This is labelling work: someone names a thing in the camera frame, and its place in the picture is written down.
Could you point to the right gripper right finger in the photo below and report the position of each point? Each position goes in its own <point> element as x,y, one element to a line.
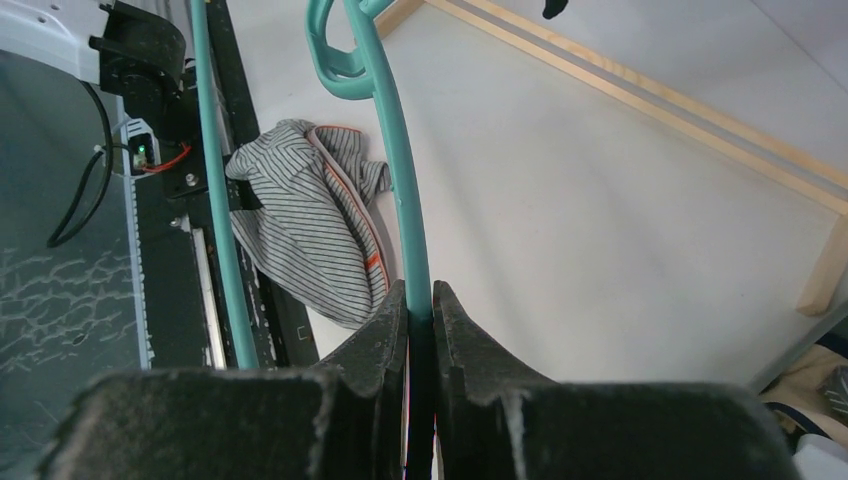
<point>498,418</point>

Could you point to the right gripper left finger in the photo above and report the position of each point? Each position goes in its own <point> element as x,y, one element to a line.
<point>341,418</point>

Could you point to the grey striped underwear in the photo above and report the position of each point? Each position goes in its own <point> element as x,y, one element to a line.
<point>312,233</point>

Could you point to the teal hanger front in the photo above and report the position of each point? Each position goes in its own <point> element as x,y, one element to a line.
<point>363,73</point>

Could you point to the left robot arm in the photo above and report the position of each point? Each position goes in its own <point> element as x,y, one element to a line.
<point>125,50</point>

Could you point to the black hanging underwear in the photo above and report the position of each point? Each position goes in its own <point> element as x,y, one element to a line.
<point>552,8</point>

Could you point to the brown garment in basket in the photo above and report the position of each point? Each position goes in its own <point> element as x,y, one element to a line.
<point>810,397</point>

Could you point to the dark green laundry basket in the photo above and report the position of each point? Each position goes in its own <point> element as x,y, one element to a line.
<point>829,331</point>

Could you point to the wooden clothes rack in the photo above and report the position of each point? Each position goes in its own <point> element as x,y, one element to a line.
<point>761,152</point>

